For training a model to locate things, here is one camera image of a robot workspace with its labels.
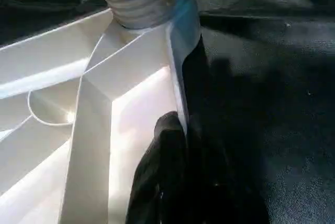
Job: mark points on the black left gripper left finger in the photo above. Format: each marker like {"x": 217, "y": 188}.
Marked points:
{"x": 159, "y": 177}

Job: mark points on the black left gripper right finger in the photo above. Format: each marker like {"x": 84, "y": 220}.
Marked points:
{"x": 222, "y": 187}

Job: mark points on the white plastic table leg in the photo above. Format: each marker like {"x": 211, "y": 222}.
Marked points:
{"x": 141, "y": 4}

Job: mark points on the white plastic table top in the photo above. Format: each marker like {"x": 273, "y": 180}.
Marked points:
{"x": 91, "y": 103}

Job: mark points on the black mat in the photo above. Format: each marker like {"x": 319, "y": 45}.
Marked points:
{"x": 274, "y": 103}

